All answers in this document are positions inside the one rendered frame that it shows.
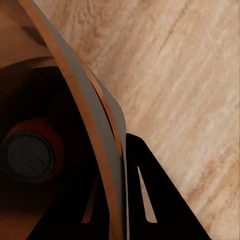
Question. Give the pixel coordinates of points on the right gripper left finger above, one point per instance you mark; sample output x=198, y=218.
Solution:
x=62, y=220

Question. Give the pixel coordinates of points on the can of soda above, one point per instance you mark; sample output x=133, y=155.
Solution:
x=36, y=150

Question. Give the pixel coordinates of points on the trash can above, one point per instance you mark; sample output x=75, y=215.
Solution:
x=40, y=73

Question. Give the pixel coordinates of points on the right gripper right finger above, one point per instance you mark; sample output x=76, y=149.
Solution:
x=175, y=220

